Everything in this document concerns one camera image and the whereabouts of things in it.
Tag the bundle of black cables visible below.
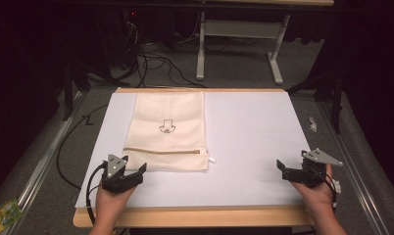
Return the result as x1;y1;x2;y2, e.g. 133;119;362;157
120;11;208;89

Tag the white cable plug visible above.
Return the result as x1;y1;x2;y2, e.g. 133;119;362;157
331;178;343;194

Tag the cream zippered laundry bag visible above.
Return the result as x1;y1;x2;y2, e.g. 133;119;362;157
122;90;218;172

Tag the white crumpled scrap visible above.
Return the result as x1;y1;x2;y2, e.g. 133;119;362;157
308;116;319;133

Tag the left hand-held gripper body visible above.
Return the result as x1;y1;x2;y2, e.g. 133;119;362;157
101;154;144;195

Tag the white table mat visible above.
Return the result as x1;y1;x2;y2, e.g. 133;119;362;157
74;90;313;210

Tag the black metal stand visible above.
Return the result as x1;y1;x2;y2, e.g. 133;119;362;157
61;13;122;122
285;70;346;134

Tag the metal floor rail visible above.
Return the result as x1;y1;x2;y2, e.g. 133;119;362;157
7;91;85;235
319;101;390;235

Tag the black floor cable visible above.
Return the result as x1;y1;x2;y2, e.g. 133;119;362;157
56;103;110;191

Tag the wooden table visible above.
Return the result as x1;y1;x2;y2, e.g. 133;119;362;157
72;86;318;229

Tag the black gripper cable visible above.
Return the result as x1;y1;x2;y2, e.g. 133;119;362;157
85;161;109;227
316;169;338;210

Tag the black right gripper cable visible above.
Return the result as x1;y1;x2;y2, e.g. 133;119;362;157
316;169;338;210

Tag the green yellow packet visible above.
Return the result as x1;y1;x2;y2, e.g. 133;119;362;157
0;198;25;235

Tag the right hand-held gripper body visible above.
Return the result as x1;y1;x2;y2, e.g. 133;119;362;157
281;148;344;189

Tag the white desk frame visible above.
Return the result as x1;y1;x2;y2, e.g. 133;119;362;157
195;0;335;86

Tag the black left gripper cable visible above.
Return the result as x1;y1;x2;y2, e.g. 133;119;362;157
85;161;109;227

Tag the person's right hand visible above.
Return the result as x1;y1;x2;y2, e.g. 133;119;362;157
290;164;337;213

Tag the person's left hand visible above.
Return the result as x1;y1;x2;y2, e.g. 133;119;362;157
95;183;138;227

